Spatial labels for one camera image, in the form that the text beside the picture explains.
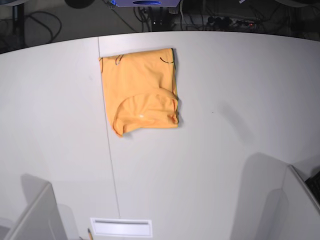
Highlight orange yellow T-shirt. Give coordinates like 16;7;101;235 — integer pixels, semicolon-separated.
99;48;179;137

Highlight white table slot plate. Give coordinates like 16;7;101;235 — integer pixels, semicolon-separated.
90;217;153;238

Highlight black power strip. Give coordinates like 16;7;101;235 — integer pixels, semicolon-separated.
206;16;255;29

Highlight pencil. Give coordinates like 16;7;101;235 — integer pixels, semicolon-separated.
87;228;94;240

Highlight left grey partition panel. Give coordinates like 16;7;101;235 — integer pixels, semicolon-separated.
1;181;68;240

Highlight grey partition panel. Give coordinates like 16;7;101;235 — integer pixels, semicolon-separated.
278;165;320;240
1;181;68;240

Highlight right grey partition panel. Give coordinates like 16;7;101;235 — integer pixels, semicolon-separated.
278;165;320;240

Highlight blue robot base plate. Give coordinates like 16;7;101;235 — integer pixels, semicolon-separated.
110;0;180;8

